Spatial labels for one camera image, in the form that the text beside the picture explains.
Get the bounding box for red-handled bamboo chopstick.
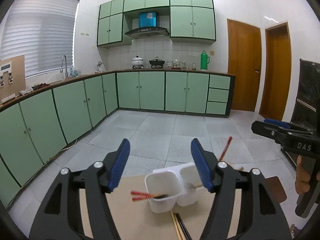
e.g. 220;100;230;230
219;136;233;161

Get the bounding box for black chopstick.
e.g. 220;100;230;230
173;213;192;240
176;213;192;240

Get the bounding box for white twin-compartment utensil holder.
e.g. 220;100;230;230
144;163;205;213

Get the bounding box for red-tipped bamboo chopstick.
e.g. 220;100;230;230
130;190;165;198

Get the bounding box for black plastic spoon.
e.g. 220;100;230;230
153;194;169;199

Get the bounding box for green lower kitchen cabinets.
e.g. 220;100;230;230
1;70;235;206

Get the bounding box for chrome kitchen faucet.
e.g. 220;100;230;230
60;55;68;80

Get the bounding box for person's hand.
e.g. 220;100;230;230
295;155;311;195

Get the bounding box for black appliance at right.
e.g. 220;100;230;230
291;59;319;136

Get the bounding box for wooden door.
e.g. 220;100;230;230
227;19;262;112
259;22;292;121

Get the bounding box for green thermos flask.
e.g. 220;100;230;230
200;50;210;70

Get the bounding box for glass jars on counter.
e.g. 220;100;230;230
166;60;196;70

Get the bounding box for black wok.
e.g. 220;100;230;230
149;56;165;69

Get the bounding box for brown board with device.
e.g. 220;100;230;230
0;55;26;103

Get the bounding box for white cooking pot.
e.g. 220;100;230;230
132;55;144;69

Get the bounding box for black range hood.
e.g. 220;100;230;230
125;27;169;39

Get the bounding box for blue box above hood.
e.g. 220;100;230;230
139;11;159;28

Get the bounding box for white window blind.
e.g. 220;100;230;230
1;0;79;77

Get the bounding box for green upper wall cabinets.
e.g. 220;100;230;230
97;0;216;48

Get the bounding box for small wall tap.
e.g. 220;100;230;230
97;61;103;72

